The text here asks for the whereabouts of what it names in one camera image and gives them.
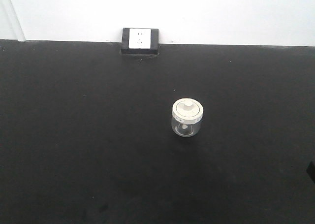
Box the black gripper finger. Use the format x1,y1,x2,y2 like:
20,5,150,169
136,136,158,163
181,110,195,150
306,161,315,181

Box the glass jar with beige lid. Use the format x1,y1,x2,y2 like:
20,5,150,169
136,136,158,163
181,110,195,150
171,98,203,137

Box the black white bench socket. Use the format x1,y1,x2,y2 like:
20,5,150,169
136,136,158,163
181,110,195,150
121,28,159,55

